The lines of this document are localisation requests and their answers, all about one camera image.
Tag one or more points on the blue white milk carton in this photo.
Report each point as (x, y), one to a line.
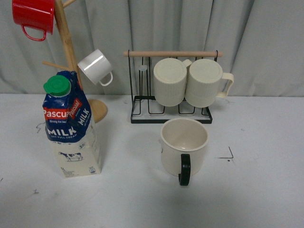
(70, 126)

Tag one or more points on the cream ribbed cup left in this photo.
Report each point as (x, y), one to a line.
(170, 78)

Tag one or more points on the cream ribbed cup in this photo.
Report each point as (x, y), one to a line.
(170, 78)
(206, 81)

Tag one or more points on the red enamel mug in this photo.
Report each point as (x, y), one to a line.
(35, 14)

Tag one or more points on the wooden mug tree stand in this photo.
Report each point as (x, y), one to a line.
(99, 109)

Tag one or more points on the white ceramic mug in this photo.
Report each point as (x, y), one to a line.
(97, 68)

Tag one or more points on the cream mug black handle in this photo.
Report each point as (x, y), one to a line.
(183, 146)

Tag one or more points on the black wire cup rack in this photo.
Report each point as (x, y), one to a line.
(145, 108)

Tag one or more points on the cream ribbed cup right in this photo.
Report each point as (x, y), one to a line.
(206, 81)

